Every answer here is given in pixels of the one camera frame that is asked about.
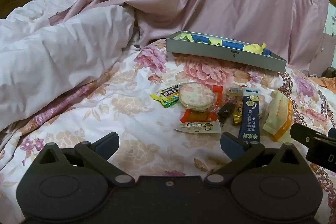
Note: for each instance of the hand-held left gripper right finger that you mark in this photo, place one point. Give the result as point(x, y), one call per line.
point(232, 145)

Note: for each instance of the orange cloth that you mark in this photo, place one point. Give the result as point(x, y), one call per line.
point(324, 81)

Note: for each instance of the floral bedsheet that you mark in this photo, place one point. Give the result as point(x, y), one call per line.
point(131, 113)

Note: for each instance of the gold candy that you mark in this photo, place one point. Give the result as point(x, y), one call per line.
point(237, 117)

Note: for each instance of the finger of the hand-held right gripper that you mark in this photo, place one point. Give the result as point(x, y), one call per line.
point(305, 134)

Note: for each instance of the navy blue stick packet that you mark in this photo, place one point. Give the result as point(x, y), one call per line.
point(250, 116)

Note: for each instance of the round rice cracker packet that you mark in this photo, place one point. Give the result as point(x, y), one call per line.
point(197, 96)

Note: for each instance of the red orange tofu snack packet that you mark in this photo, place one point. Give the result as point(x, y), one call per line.
point(199, 116)

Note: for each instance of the cream orange snack packet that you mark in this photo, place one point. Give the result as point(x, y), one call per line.
point(279, 113)

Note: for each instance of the green yellow snack packet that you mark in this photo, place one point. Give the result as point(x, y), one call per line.
point(165, 96)

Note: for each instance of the pale pink duvet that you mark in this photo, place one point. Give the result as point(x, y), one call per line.
point(52, 56)

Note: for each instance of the white skewer snack packet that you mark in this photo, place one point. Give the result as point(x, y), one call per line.
point(202, 127)

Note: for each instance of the grey shallow box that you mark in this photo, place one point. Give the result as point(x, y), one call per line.
point(210, 50)

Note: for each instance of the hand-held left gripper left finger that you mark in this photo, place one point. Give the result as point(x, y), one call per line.
point(106, 144)

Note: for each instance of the blue yellow printed box liner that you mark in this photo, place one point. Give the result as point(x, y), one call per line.
point(228, 43)

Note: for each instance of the clear dark kelp snack packet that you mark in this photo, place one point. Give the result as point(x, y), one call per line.
point(224, 111)

